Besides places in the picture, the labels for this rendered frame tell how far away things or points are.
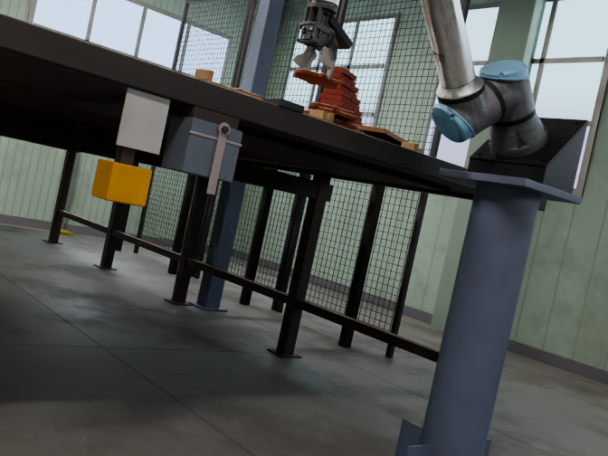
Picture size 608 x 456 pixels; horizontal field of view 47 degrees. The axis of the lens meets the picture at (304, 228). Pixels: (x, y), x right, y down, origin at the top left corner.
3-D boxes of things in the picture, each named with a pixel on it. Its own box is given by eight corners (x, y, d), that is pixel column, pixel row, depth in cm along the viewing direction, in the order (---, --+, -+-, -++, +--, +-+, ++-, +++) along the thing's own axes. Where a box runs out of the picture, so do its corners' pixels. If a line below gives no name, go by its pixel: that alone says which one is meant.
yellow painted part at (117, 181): (146, 207, 145) (168, 97, 145) (105, 200, 139) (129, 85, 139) (128, 202, 151) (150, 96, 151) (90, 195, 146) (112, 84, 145)
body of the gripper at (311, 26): (295, 43, 196) (303, 1, 195) (316, 52, 202) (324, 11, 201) (313, 42, 190) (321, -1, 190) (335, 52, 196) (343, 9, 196)
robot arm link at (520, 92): (546, 104, 177) (536, 55, 170) (506, 128, 173) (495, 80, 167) (512, 96, 187) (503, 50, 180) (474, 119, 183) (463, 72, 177)
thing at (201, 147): (233, 198, 158) (250, 120, 157) (180, 187, 149) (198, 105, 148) (207, 193, 166) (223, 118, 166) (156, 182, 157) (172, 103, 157)
